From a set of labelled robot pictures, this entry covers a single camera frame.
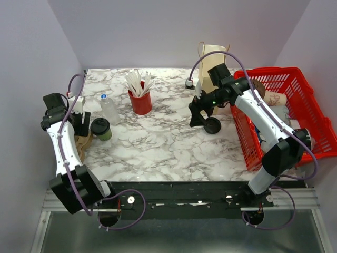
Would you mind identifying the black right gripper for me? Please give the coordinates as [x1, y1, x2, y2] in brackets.
[188, 86, 228, 127]

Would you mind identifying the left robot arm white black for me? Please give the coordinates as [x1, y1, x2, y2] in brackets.
[41, 93, 117, 214]

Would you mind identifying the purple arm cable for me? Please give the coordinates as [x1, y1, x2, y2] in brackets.
[188, 51, 319, 230]
[57, 73, 146, 230]

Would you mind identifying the beige printed paper cup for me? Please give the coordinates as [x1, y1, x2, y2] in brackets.
[263, 91, 287, 106]

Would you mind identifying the white wrapped straws bundle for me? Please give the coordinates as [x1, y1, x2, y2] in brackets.
[125, 70, 155, 98]

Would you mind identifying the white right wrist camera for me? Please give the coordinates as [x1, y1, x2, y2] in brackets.
[185, 78, 202, 99]

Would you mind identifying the clear plastic water bottle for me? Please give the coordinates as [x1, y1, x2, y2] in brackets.
[100, 94, 121, 125]

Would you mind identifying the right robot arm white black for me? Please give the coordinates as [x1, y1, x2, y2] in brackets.
[189, 63, 312, 207]

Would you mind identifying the green paper coffee cup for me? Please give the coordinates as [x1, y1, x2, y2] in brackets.
[95, 127, 112, 141]

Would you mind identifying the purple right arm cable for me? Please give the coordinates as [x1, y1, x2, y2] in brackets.
[188, 51, 319, 230]

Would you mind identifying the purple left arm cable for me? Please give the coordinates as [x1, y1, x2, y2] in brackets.
[57, 73, 146, 230]

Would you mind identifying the black printed can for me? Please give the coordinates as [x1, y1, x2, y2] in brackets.
[294, 128, 315, 151]

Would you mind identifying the brown cardboard cup carrier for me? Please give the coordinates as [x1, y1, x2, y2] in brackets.
[74, 130, 93, 163]

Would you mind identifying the red plastic basket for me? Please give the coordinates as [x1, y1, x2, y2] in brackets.
[231, 67, 336, 171]

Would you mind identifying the beige paper takeout bag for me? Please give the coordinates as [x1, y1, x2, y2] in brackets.
[196, 41, 232, 115]

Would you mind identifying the grey printed snack bag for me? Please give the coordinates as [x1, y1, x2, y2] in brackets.
[270, 105, 290, 126]

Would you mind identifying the black mounting rail base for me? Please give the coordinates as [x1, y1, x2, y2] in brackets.
[97, 181, 273, 227]

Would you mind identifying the black plastic cup lid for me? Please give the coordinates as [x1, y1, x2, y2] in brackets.
[90, 118, 111, 136]

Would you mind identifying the red plastic cup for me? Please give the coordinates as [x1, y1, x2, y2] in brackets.
[128, 90, 152, 115]

